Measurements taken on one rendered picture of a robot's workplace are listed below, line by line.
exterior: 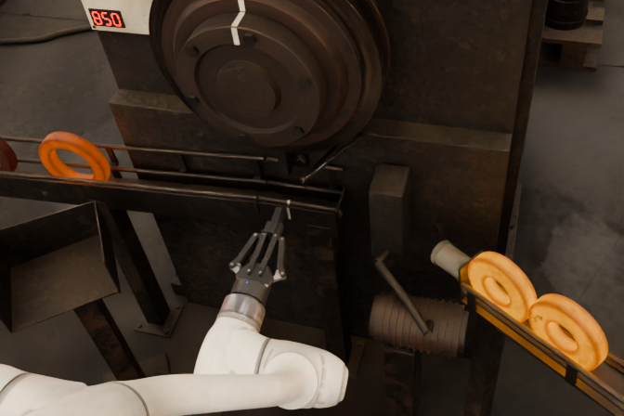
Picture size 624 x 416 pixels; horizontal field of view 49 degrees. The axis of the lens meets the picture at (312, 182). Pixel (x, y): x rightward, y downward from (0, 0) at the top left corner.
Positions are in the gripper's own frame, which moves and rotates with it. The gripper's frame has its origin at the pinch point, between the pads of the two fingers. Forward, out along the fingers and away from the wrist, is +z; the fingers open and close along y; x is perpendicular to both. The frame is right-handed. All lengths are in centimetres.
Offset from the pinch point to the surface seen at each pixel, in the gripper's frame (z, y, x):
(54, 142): 10, -62, 4
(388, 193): 9.1, 23.8, 4.7
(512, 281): -7, 51, 4
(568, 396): 7, 73, -75
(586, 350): -17, 66, 1
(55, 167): 10, -66, -6
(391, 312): -5.6, 26.5, -20.9
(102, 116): 95, -126, -83
